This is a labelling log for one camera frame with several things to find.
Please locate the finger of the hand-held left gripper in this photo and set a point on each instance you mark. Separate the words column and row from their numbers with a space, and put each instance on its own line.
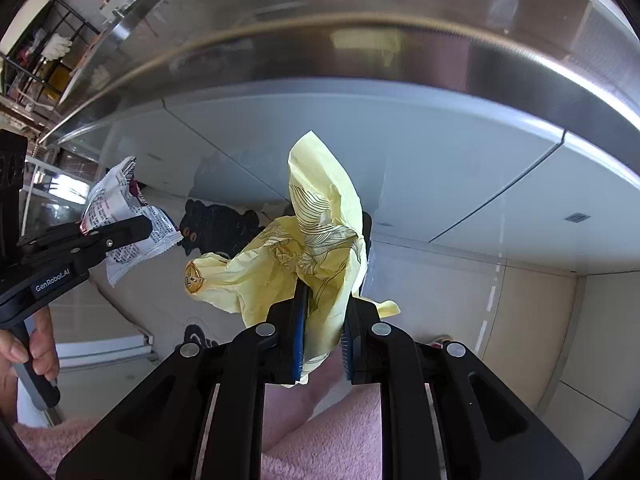
column 55, row 239
column 127, row 234

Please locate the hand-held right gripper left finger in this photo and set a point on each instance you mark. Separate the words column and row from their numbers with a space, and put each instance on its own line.
column 300, row 332

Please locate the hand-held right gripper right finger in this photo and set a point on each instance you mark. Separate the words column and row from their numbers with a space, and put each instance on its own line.
column 349, row 355

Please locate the white printed snack wrapper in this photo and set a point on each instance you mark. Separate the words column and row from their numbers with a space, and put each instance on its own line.
column 112, row 200

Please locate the yellow paper wrapper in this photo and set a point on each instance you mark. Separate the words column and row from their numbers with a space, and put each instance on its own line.
column 320, row 205

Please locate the person's left hand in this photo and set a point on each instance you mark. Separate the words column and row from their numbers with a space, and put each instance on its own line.
column 42, row 340

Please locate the pink fleece pants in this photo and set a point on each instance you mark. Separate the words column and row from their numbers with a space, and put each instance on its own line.
column 320, row 440

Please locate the white gloves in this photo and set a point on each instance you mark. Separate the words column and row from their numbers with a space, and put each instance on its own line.
column 59, row 47

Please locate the white glossy cabinet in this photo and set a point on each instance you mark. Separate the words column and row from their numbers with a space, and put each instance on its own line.
column 425, row 160

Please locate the black metal shelf rack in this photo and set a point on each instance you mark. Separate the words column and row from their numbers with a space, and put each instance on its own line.
column 65, row 20

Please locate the stainless steel table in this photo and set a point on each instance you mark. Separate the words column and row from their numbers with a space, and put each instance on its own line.
column 350, row 40

